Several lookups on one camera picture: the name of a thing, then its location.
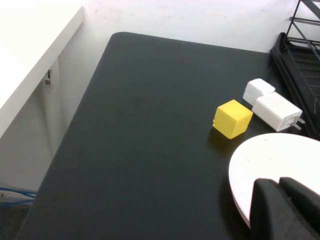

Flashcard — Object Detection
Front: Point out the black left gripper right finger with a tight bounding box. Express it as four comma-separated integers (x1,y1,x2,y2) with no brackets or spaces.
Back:
278,176,320,238

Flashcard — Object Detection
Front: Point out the yellow foam cube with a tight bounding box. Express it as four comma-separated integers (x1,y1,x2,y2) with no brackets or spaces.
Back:
212,99,254,140

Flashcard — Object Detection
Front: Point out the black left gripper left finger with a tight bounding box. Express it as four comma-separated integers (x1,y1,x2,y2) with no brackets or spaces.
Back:
250,178,317,240

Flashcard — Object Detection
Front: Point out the black wire dish rack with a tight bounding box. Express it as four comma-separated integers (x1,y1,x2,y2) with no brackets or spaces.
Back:
289,0,320,106

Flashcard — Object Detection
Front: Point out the small metal bracket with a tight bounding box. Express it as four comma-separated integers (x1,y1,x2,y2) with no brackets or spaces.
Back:
44,69,54,93

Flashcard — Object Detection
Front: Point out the white charger with prongs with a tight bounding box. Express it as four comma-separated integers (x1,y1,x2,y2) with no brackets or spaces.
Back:
251,91,306,133

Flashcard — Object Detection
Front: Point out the small white charger cube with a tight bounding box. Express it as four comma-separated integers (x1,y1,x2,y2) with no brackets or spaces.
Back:
242,78,276,107

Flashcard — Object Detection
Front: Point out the pink round plate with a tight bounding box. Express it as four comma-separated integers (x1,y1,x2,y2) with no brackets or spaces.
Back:
228,132,320,230

